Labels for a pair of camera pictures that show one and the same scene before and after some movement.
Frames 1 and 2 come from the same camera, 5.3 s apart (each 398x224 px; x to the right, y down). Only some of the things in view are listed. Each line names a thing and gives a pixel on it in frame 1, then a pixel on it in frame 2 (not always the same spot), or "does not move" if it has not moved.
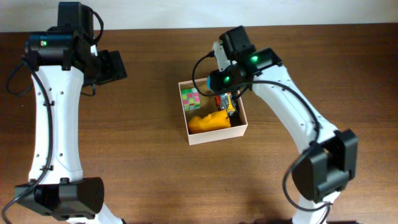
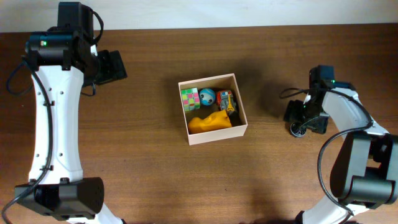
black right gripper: x=217 y=84 to x=293 y=111
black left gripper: x=113 y=66 does not move
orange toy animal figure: x=214 y=121 does not move
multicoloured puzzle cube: x=191 y=99 does not move
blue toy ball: x=209 y=83 to x=207 y=97
